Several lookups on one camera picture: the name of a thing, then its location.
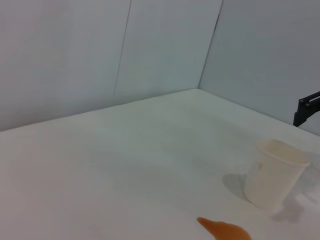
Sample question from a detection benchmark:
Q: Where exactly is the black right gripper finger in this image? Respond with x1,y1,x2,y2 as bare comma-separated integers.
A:
292,91,320,128

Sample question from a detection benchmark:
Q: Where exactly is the translucent plastic cup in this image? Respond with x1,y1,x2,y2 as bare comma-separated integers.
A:
243,139,312,210

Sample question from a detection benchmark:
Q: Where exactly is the orange-brown liquid stain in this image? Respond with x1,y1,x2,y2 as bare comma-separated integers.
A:
196,216,252,240

